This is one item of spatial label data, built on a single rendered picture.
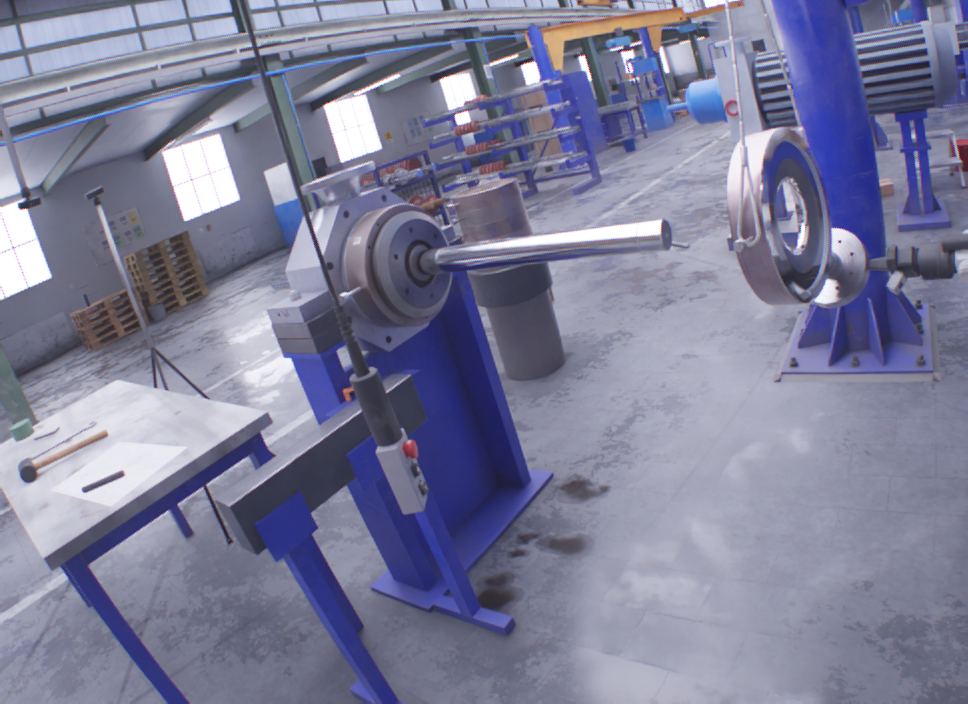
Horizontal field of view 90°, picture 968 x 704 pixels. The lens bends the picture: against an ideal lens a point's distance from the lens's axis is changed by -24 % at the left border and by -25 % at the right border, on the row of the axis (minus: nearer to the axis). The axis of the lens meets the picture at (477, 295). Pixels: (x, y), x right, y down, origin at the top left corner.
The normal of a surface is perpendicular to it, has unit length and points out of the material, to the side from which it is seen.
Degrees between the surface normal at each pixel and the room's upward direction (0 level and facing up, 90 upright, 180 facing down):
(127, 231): 90
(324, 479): 90
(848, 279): 49
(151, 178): 90
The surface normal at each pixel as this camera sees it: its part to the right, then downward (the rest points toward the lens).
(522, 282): 0.28, 0.18
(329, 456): 0.77, -0.06
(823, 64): -0.48, 0.37
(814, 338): -0.25, 0.34
